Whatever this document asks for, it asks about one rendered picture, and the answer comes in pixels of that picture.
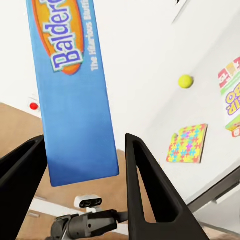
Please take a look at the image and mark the tennis ball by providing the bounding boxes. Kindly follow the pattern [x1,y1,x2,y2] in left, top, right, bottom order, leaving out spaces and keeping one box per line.
[178,74,193,89]

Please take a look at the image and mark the jigsaw puzzle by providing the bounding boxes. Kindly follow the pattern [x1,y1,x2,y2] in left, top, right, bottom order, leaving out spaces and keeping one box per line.
[166,123,207,164]

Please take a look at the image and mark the board game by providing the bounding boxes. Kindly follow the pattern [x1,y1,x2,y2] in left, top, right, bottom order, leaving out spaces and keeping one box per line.
[218,56,240,138]
[26,0,120,187]

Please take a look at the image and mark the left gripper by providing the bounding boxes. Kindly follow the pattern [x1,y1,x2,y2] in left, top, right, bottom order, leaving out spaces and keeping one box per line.
[76,209,128,239]

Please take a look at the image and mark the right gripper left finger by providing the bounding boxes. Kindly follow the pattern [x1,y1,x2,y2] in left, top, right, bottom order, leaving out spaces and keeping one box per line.
[0,134,48,240]

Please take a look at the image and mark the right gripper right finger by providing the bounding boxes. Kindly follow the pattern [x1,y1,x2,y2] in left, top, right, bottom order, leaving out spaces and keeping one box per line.
[125,133,210,240]

